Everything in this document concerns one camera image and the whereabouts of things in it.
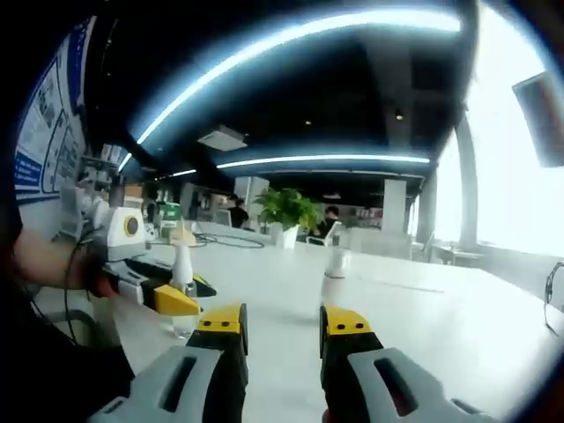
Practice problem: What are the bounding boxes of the person's dark clothing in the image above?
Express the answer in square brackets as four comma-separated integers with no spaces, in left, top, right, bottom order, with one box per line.
[0,189,136,423]

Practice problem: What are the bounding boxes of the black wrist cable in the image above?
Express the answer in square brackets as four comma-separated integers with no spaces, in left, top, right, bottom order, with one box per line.
[63,237,96,347]

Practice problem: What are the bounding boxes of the beige box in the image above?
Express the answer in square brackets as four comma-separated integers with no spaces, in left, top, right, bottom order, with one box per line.
[168,227,198,246]

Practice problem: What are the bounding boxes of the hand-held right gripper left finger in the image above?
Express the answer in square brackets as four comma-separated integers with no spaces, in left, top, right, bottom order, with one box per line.
[86,301,250,423]

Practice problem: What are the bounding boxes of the white framed office chair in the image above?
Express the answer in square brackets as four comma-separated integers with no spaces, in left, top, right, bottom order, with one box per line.
[33,308,122,352]

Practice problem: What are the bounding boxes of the green box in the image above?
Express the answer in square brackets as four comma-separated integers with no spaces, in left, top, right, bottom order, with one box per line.
[159,204,184,239]

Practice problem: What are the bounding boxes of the person's left hand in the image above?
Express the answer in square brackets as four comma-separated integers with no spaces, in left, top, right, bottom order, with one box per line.
[55,184,122,301]

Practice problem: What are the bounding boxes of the long ceiling light strip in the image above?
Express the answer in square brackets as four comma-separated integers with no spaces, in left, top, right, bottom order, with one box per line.
[217,153,432,171]
[135,8,463,145]

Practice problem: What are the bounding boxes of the dark wall monitor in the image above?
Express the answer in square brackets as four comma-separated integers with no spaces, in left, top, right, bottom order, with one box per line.
[512,70,564,168]

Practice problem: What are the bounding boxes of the white pump bottle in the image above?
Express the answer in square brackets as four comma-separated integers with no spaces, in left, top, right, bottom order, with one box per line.
[320,245,353,309]

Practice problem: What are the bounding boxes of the small side table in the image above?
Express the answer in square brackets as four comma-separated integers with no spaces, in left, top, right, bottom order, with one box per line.
[434,240,486,268]

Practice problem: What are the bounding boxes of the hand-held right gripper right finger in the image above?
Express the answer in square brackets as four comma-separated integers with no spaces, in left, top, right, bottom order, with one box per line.
[318,304,495,423]

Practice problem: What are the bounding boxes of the ceiling air conditioner vent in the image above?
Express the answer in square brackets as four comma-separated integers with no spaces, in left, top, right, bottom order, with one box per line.
[197,125,249,153]

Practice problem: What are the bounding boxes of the green plant in white pot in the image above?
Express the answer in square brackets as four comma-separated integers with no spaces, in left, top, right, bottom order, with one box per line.
[254,187,323,250]

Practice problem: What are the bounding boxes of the large bright window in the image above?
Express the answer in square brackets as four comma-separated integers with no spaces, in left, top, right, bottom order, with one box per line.
[434,4,564,259]

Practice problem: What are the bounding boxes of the black cable loop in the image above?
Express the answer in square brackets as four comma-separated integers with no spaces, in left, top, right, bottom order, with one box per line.
[193,232,266,250]

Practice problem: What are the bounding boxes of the wall shelf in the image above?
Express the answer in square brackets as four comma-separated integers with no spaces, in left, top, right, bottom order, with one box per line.
[78,145,147,208]

